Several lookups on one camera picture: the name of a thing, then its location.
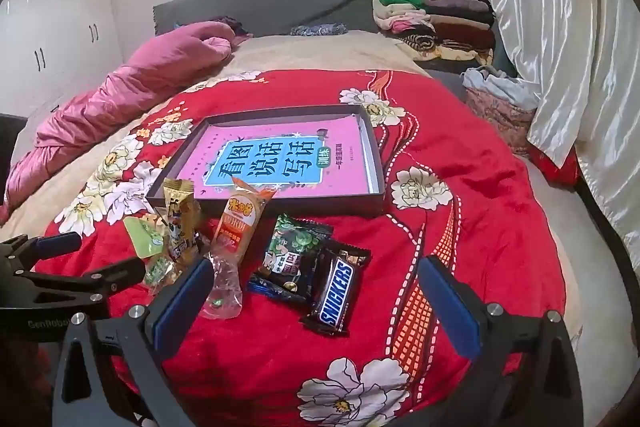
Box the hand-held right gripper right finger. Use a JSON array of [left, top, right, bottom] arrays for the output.
[[417, 254, 586, 427]]

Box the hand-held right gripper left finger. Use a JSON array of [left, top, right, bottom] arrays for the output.
[[52, 257, 216, 427]]

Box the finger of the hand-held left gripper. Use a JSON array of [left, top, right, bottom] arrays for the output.
[[20, 232, 82, 260], [15, 257, 146, 303]]

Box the clear round candy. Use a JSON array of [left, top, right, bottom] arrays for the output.
[[202, 252, 246, 320]]

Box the light green snack packet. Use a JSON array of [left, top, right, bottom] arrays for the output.
[[123, 216, 168, 258]]

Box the yellow cartoon snack packet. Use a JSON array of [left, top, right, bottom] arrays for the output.
[[161, 178, 203, 265]]

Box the blue snack packet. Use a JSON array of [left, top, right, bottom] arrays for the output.
[[247, 274, 313, 308]]

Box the orange rice cracker packet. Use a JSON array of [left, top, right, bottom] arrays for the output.
[[210, 177, 277, 268]]

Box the brown chocolate bar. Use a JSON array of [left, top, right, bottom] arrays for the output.
[[300, 242, 372, 337]]

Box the green and black snack packet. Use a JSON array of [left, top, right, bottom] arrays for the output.
[[260, 213, 333, 290]]

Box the dark shallow cardboard box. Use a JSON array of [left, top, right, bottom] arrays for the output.
[[146, 104, 387, 219]]

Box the dark wooden furniture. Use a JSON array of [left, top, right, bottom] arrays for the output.
[[0, 114, 28, 188]]

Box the pink quilt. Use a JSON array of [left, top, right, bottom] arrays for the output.
[[0, 21, 253, 225]]

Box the red cloth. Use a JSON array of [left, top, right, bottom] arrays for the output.
[[527, 142, 581, 188]]

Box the pink and blue book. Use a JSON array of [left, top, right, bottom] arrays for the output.
[[172, 114, 373, 200]]

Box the pink floral fabric bag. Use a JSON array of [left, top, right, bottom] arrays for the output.
[[467, 87, 537, 155]]

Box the light blue cloth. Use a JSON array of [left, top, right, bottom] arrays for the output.
[[462, 67, 541, 110]]

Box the white wardrobe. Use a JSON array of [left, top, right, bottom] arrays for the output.
[[0, 0, 126, 118]]

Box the red floral blanket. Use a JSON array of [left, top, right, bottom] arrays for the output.
[[35, 68, 568, 427]]

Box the dark purple cloth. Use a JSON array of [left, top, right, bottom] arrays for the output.
[[207, 17, 253, 40]]

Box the beige bed sheet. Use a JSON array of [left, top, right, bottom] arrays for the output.
[[0, 29, 586, 348]]

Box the stack of folded clothes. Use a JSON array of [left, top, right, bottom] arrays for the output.
[[372, 0, 496, 62]]

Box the white satin curtain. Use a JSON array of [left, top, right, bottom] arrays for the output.
[[487, 0, 640, 228]]

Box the blue patterned cloth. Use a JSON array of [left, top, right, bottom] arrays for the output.
[[290, 23, 348, 38]]

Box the grey padded headboard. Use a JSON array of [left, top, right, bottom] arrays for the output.
[[152, 0, 386, 38]]

